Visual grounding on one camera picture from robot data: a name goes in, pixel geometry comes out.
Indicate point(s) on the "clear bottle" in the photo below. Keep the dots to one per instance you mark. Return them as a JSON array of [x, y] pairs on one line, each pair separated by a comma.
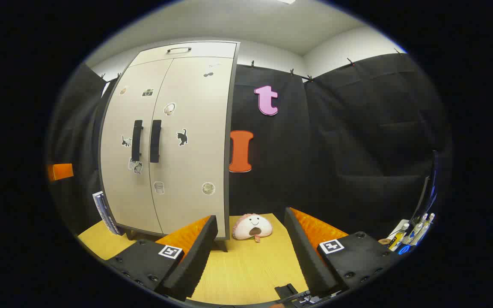
[[420, 229]]

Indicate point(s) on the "beige cabinet drawer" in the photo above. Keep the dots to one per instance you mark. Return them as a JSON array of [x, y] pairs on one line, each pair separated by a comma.
[[212, 50]]

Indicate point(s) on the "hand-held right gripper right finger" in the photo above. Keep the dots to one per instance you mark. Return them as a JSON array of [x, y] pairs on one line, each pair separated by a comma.
[[306, 252]]

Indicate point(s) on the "beige double-door shoe cabinet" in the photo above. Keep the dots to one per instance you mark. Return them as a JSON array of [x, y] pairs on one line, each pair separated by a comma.
[[228, 128]]

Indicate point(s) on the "pink white smiling plush toy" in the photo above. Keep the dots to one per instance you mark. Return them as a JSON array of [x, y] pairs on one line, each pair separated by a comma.
[[250, 224]]

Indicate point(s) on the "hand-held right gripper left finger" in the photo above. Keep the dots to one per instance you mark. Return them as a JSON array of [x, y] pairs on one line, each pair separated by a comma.
[[195, 256]]

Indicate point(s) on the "yellow bottle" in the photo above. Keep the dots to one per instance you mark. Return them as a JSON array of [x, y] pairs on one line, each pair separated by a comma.
[[397, 239]]

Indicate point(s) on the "beige cabinet door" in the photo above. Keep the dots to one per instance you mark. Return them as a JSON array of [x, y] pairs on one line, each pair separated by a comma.
[[199, 162], [120, 192]]

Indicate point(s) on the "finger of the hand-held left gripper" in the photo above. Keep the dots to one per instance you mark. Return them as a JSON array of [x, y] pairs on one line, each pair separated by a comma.
[[60, 172]]

